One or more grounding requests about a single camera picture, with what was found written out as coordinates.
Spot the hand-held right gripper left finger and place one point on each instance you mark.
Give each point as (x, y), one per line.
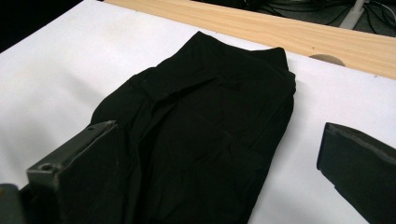
(84, 174)

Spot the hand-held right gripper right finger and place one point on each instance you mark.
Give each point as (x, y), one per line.
(367, 174)

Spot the black garment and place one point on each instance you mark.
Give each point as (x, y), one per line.
(202, 124)

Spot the white board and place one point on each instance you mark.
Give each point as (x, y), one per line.
(62, 62)

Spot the white metal stand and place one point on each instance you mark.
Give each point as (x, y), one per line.
(353, 14)

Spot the wooden table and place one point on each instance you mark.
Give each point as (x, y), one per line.
(280, 34)

